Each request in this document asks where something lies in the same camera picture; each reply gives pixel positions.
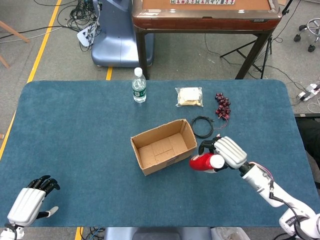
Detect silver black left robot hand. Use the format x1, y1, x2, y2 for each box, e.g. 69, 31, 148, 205
6, 175, 61, 227

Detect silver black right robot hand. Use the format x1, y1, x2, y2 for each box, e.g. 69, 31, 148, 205
198, 136, 248, 173

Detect red bottle white cap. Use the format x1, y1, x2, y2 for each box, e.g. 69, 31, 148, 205
189, 152, 225, 174

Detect brown cardboard box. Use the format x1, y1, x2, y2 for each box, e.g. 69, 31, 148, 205
130, 118, 198, 177

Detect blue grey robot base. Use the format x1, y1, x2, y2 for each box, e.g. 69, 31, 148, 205
91, 0, 155, 68

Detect clear water bottle green label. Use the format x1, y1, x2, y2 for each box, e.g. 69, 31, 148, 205
131, 67, 147, 104

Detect bunch of dark red grapes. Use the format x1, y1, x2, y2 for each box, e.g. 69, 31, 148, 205
214, 92, 232, 121

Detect bread in clear plastic bag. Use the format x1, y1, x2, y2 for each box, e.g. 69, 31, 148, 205
174, 86, 204, 108

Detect blue felt table mat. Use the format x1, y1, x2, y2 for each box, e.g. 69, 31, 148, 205
0, 79, 315, 228

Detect white grey power strip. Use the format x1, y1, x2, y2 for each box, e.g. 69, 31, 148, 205
297, 83, 320, 102

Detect grey blue robot torso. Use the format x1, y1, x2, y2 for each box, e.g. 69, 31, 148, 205
103, 226, 213, 240

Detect chrome rolling stool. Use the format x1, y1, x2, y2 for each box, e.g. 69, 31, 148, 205
293, 18, 320, 53

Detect brown wooden mahjong table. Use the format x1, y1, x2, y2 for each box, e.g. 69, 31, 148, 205
131, 0, 283, 80

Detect white chair wooden legs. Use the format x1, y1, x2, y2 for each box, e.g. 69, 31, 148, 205
0, 55, 11, 70

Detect row of printed mahjong tiles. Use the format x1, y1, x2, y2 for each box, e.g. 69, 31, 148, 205
170, 0, 236, 5

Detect light wooden pole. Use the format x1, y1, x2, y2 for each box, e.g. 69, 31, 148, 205
0, 19, 31, 44

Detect white power strip with plugs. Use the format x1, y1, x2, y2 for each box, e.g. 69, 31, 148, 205
76, 23, 99, 48

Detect coiled black usb cable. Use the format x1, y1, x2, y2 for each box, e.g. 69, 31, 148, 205
191, 116, 215, 139

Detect tangled black floor cables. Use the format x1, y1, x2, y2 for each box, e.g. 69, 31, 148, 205
56, 0, 102, 52

